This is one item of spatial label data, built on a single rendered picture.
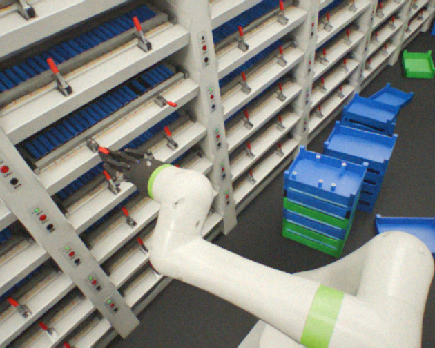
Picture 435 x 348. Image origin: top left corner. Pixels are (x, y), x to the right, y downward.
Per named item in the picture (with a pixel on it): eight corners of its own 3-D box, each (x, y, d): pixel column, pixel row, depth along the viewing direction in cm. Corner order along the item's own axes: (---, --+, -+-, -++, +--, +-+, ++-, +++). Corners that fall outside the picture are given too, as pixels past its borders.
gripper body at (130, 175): (143, 198, 84) (123, 186, 90) (168, 177, 88) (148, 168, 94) (130, 175, 79) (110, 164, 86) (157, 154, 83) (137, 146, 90)
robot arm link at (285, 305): (323, 275, 68) (314, 293, 58) (306, 327, 70) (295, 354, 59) (172, 214, 82) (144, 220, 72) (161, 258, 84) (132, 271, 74)
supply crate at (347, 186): (364, 175, 152) (368, 162, 147) (351, 208, 141) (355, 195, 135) (300, 157, 165) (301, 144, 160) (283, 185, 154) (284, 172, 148)
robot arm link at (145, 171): (170, 153, 79) (139, 177, 75) (186, 190, 86) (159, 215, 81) (155, 148, 83) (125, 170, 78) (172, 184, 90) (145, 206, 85)
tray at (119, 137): (198, 94, 125) (200, 74, 117) (50, 197, 97) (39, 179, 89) (160, 65, 130) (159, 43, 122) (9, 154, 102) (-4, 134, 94)
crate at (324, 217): (358, 198, 164) (362, 187, 158) (346, 230, 152) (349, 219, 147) (298, 179, 177) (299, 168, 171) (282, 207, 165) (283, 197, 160)
